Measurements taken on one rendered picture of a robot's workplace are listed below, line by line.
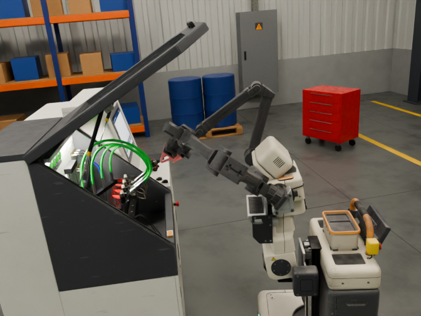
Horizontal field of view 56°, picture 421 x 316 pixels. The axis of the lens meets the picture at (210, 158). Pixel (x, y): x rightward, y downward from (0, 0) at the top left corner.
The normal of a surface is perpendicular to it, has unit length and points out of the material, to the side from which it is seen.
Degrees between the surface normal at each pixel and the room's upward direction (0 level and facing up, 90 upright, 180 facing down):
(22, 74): 90
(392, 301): 0
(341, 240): 92
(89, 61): 90
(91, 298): 90
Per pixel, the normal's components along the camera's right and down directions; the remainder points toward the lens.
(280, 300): -0.07, -0.94
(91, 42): 0.21, 0.31
